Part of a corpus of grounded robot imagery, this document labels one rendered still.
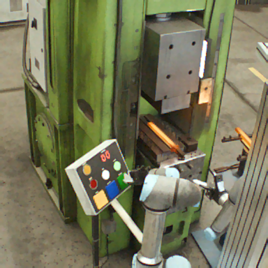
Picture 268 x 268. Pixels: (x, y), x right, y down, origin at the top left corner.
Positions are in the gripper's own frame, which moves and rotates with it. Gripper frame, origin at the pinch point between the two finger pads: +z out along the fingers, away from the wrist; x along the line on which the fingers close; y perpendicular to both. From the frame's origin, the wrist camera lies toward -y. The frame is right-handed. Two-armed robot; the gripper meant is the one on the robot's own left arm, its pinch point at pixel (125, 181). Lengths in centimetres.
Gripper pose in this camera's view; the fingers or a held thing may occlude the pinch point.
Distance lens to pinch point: 240.2
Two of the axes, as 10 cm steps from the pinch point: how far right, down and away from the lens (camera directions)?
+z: -7.3, 1.1, 6.8
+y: -3.6, -9.0, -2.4
